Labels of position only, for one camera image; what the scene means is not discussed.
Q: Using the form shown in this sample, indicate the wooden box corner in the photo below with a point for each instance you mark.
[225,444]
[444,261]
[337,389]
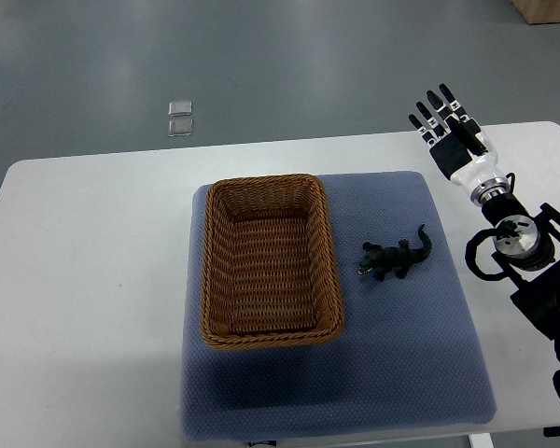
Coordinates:
[539,11]

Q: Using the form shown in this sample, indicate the brown wicker basket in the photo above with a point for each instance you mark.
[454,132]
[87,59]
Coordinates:
[270,276]

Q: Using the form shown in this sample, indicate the blue padded mat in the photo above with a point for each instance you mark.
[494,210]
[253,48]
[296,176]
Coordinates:
[408,355]

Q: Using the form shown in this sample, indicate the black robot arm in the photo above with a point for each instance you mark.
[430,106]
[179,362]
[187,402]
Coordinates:
[526,250]

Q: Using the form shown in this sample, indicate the dark toy crocodile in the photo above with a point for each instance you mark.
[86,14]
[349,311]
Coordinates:
[398,259]

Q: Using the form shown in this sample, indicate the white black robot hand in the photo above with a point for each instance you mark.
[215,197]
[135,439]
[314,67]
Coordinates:
[459,146]

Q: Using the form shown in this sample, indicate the upper metal floor plate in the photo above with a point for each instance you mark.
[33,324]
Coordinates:
[179,108]

